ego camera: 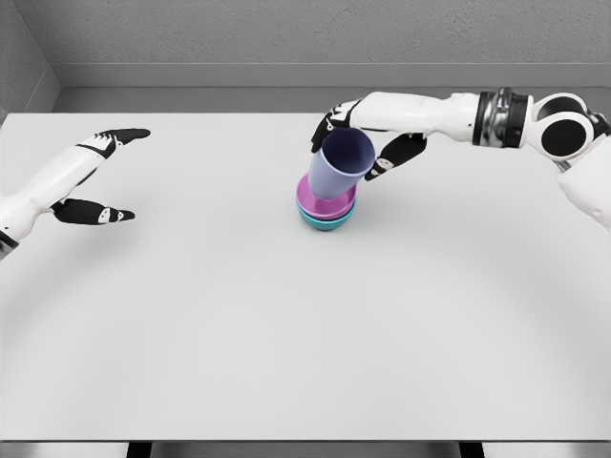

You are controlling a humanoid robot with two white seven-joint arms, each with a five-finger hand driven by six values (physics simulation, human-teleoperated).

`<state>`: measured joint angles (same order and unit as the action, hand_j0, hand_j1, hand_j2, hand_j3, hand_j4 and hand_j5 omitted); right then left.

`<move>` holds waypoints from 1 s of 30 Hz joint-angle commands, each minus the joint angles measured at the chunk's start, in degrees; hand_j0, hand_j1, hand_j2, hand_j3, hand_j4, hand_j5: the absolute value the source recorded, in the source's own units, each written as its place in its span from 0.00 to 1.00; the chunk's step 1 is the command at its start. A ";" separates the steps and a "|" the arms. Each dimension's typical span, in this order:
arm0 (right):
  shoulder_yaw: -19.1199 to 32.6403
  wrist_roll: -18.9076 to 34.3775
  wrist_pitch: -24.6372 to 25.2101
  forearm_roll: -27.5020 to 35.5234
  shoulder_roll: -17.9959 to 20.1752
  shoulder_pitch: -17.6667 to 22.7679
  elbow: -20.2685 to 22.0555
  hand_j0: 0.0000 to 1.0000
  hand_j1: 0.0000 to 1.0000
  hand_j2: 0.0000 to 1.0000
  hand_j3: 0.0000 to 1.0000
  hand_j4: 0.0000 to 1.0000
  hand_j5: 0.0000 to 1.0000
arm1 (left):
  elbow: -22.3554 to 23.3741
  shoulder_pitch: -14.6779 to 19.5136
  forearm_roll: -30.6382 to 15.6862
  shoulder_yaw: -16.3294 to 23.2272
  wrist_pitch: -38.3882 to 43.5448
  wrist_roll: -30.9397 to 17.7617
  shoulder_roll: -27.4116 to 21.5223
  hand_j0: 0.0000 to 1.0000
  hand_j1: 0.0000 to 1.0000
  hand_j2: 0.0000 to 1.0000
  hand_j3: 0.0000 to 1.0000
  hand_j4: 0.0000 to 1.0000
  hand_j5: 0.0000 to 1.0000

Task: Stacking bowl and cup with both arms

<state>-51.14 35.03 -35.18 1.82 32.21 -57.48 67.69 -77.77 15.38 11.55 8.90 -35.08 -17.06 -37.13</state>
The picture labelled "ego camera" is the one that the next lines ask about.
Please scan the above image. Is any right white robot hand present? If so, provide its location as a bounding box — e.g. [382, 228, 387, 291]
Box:
[310, 92, 429, 182]

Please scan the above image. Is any teal bowl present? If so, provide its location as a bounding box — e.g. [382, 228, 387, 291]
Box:
[295, 197, 359, 234]

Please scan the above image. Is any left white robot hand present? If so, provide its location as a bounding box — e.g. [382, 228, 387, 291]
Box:
[29, 127, 152, 225]

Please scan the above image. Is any lavender blue cup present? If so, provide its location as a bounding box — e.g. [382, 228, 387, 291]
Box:
[307, 129, 377, 200]

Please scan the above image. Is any pink bowl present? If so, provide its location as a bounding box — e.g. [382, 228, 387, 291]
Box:
[295, 172, 359, 221]

